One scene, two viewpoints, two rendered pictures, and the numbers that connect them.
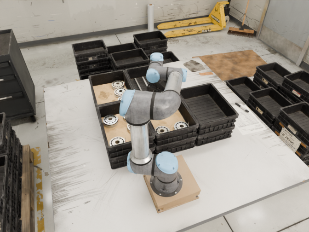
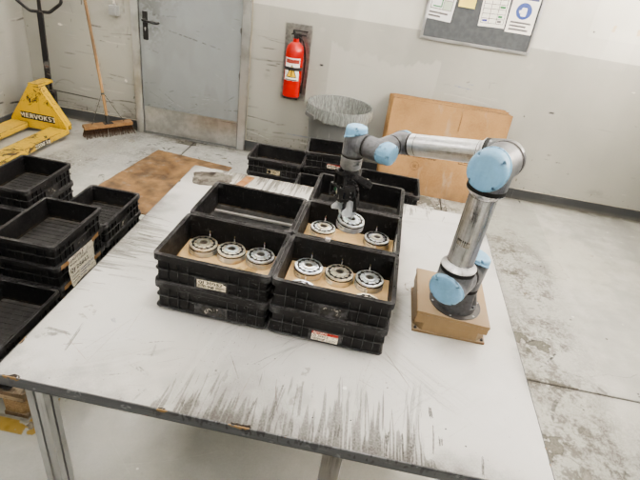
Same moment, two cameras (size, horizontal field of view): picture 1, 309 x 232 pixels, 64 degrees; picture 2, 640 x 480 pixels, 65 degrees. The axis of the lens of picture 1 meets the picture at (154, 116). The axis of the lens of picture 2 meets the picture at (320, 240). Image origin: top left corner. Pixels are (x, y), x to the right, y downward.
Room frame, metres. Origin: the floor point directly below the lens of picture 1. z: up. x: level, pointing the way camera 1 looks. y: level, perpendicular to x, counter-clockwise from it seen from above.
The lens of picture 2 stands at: (0.63, 1.51, 1.87)
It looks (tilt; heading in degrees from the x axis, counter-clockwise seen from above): 31 degrees down; 295
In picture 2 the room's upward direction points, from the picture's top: 9 degrees clockwise
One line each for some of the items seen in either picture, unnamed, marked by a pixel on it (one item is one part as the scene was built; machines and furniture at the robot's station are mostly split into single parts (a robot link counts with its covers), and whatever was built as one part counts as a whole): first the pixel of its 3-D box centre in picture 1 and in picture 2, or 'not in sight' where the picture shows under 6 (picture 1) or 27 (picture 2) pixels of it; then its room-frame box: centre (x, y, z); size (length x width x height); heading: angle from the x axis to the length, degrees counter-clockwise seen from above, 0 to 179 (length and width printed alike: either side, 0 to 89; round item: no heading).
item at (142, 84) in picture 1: (148, 85); (250, 218); (1.63, 0.05, 0.87); 0.40 x 0.30 x 0.11; 19
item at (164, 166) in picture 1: (165, 165); (469, 267); (0.78, -0.06, 0.96); 0.13 x 0.12 x 0.14; 81
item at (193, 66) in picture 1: (193, 65); (211, 177); (2.21, -0.40, 0.71); 0.22 x 0.19 x 0.01; 21
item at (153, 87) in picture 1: (155, 84); (346, 183); (1.27, 0.00, 1.13); 0.09 x 0.08 x 0.12; 65
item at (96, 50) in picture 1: (92, 62); not in sight; (2.81, 0.82, 0.37); 0.40 x 0.30 x 0.45; 111
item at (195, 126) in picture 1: (166, 112); (350, 228); (1.25, -0.08, 0.92); 0.40 x 0.30 x 0.02; 19
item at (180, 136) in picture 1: (166, 117); (348, 238); (1.25, -0.08, 0.87); 0.40 x 0.30 x 0.11; 19
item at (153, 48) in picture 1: (150, 52); (30, 209); (3.10, 0.07, 0.37); 0.40 x 0.30 x 0.45; 111
